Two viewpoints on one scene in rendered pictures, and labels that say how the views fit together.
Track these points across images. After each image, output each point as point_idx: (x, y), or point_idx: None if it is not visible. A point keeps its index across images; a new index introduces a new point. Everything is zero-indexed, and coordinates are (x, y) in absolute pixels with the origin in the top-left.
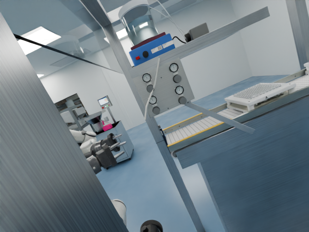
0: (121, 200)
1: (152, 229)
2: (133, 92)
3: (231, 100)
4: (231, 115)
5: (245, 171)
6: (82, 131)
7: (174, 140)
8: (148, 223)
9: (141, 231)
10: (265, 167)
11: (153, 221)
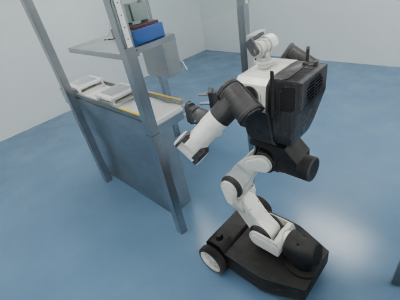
0: (221, 183)
1: (212, 236)
2: (141, 71)
3: (121, 94)
4: (133, 102)
5: None
6: (188, 130)
7: (164, 112)
8: (209, 247)
9: (222, 244)
10: None
11: (203, 247)
